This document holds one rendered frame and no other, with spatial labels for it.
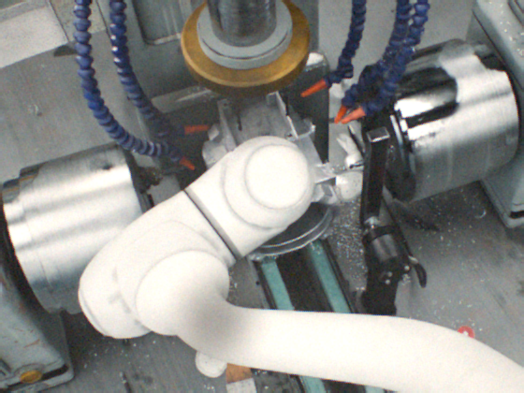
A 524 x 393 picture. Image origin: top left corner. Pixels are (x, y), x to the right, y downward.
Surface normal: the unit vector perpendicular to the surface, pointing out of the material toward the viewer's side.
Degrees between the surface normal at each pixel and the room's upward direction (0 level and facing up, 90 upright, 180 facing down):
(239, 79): 0
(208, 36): 0
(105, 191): 9
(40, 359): 89
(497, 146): 69
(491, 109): 40
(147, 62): 90
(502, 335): 0
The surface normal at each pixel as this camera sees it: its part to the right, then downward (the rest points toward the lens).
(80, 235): 0.18, 0.08
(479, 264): -0.03, -0.49
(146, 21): 0.34, 0.82
